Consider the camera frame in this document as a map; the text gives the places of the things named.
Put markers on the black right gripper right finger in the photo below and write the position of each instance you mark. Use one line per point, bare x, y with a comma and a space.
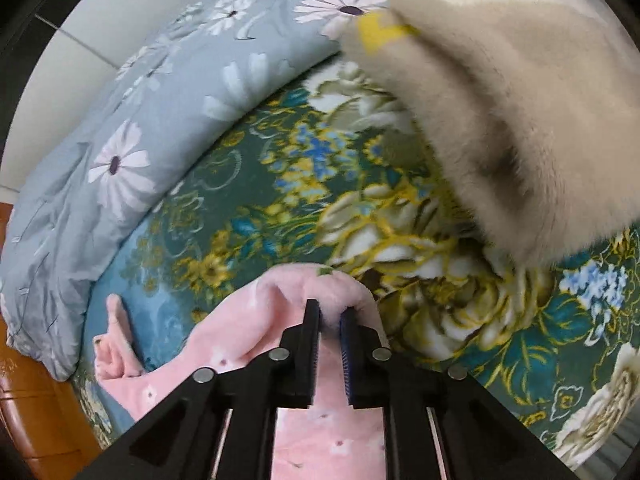
438, 425

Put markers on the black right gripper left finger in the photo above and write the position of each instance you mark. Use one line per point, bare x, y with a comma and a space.
220, 426

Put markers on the pink fleece floral garment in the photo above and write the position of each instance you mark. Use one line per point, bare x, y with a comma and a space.
329, 440

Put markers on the green floral bed blanket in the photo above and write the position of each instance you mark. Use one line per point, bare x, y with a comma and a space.
303, 178

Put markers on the beige fluffy garment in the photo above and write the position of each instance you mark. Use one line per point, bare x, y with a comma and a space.
531, 108

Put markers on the grey daisy print quilt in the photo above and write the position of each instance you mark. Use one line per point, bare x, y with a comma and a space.
196, 77

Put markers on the orange wooden bed frame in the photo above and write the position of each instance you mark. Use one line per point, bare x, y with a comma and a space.
42, 419

